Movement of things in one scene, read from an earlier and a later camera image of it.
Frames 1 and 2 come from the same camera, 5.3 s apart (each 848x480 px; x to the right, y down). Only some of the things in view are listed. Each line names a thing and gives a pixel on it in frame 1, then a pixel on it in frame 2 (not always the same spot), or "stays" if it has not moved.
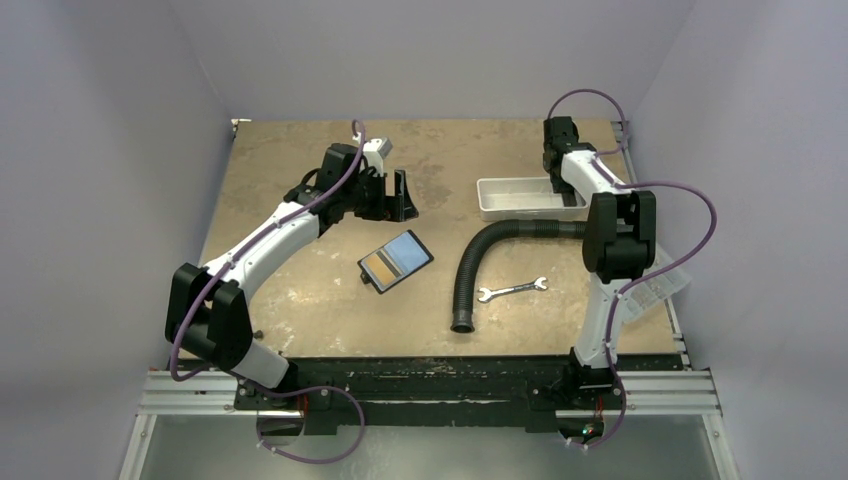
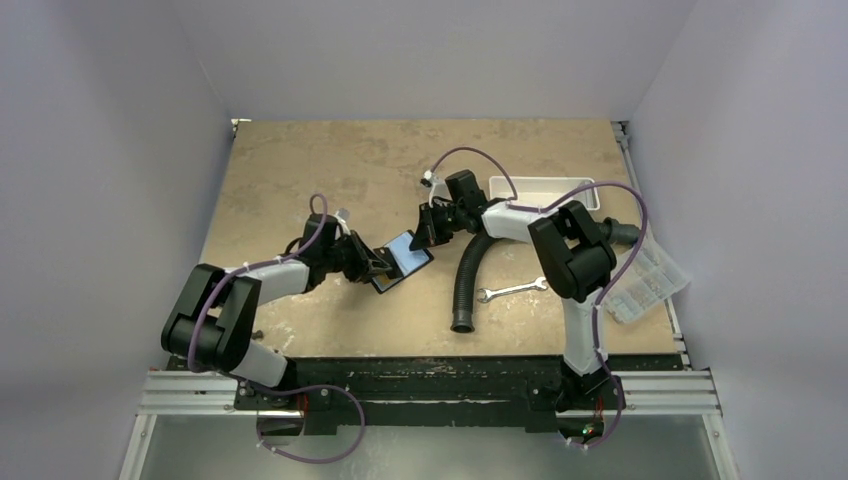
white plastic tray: x=525 y=199 stays
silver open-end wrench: x=488 y=293 stays
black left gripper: x=396 y=208 -> x=366 y=262
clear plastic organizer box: x=656 y=287 stays
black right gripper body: x=569 y=198 -> x=442 y=220
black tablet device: x=388 y=265 stays
